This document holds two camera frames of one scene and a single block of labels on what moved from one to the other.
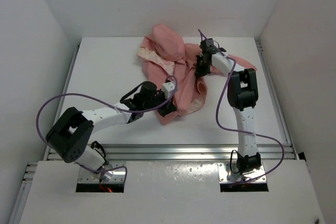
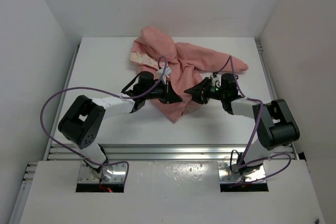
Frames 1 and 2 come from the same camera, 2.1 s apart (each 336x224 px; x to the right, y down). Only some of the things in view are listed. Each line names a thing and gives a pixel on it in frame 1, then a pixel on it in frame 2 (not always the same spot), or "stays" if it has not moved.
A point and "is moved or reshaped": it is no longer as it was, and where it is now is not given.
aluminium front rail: (184, 151) stays
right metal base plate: (228, 172) stays
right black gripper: (200, 72) → (199, 92)
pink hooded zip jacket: (169, 64) is moved or reshaped
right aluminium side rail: (275, 99) stays
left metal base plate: (106, 173) stays
